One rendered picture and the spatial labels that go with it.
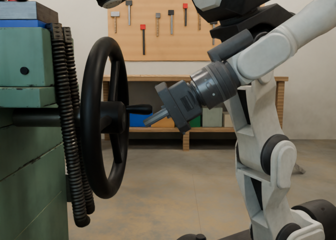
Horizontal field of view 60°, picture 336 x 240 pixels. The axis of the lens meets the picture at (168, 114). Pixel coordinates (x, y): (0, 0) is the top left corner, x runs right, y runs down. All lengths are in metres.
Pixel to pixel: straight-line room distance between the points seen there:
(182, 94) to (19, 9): 0.33
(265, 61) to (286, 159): 0.48
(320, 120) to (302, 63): 0.81
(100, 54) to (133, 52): 3.44
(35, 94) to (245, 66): 0.38
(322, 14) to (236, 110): 0.46
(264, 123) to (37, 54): 0.72
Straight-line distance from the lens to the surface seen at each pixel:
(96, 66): 0.43
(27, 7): 0.52
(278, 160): 0.99
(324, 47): 4.37
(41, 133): 0.70
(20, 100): 0.48
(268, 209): 1.10
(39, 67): 0.49
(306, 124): 4.34
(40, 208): 0.73
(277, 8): 0.99
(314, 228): 1.27
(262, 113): 0.97
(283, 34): 0.63
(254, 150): 1.00
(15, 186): 0.62
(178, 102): 0.62
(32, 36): 0.49
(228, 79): 0.61
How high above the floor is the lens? 0.89
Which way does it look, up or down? 8 degrees down
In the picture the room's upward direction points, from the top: straight up
